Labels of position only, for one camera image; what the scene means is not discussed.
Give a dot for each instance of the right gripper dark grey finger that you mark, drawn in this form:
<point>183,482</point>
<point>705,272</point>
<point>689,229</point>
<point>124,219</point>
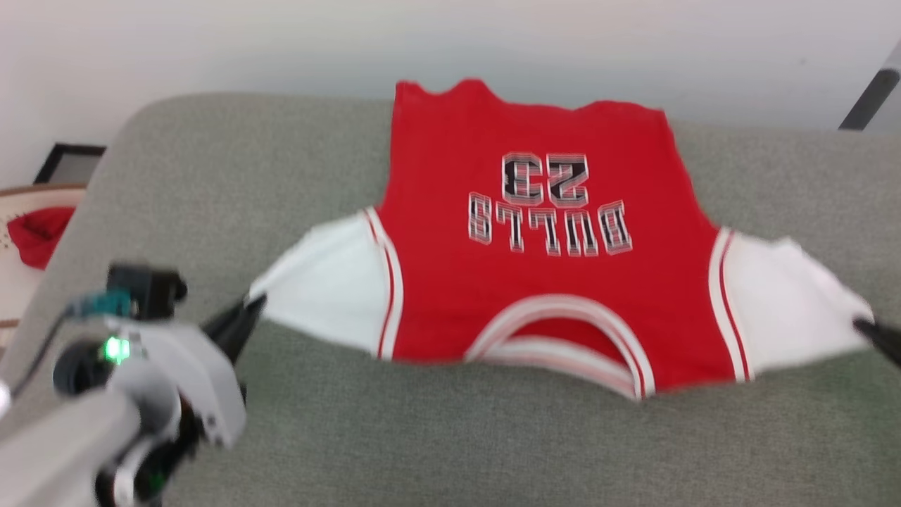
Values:
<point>883,339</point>

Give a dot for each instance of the wooden rimmed laundry basket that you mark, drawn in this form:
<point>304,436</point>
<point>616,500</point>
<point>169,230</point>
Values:
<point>17,292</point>

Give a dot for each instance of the plain red garment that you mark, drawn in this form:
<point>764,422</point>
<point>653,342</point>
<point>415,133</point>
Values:
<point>39,236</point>

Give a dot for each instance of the black slanted pole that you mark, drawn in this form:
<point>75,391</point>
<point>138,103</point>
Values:
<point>869,98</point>

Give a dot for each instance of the red and white Bulls jersey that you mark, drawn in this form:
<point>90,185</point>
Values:
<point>528,282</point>

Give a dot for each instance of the black picture frame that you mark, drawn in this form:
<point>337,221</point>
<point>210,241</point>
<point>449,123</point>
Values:
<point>70,163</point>

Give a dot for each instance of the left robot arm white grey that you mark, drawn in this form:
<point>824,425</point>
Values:
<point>63,443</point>

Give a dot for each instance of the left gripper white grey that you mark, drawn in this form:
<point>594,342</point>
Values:
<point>190,373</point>

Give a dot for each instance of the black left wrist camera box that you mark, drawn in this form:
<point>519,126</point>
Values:
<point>148,289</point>

